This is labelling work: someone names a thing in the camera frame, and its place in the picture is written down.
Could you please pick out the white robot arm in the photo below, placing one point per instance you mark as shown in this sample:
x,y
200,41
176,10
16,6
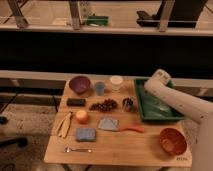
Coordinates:
x,y
199,110

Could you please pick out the green plastic tray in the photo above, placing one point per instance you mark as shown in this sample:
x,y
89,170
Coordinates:
x,y
152,109

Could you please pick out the blue plastic cup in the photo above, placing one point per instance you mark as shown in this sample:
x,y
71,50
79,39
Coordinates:
x,y
100,88

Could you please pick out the white plastic container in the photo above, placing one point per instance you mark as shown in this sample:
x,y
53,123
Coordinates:
x,y
116,82

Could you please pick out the bunch of red grapes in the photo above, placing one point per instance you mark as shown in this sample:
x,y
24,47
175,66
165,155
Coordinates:
x,y
105,106

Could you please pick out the purple bowl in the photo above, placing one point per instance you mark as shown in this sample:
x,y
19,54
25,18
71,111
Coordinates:
x,y
80,84

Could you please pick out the small dark metal cup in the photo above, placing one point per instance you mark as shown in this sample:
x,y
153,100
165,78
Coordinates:
x,y
127,104

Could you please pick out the black rectangular block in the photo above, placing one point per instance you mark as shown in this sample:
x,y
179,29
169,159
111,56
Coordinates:
x,y
76,102

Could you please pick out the peach apple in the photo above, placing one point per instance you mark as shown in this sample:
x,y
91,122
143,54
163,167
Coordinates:
x,y
82,116

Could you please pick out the blue sponge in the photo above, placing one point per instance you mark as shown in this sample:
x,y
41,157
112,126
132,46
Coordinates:
x,y
85,134

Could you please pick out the green box in background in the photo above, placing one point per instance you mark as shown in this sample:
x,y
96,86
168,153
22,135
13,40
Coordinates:
x,y
97,20

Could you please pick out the orange bowl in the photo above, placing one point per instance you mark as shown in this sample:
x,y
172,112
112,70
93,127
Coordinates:
x,y
172,141

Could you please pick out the black office chair base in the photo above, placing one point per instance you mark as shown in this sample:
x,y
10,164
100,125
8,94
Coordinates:
x,y
12,138

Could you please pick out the dark object behind glass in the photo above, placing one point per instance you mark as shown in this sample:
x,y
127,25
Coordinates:
x,y
185,14

